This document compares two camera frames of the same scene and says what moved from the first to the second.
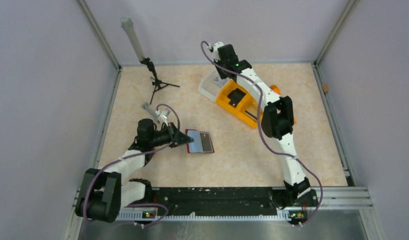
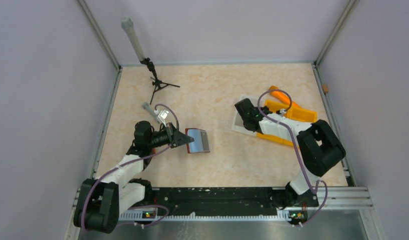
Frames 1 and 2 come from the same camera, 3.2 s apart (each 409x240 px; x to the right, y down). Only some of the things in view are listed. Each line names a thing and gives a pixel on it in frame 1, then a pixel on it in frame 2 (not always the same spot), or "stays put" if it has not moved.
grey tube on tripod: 127,24 stays put
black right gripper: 221,73 → 250,115
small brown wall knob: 325,88 stays put
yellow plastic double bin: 233,98 → 292,113
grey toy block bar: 145,105 stays put
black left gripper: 177,138 stays put
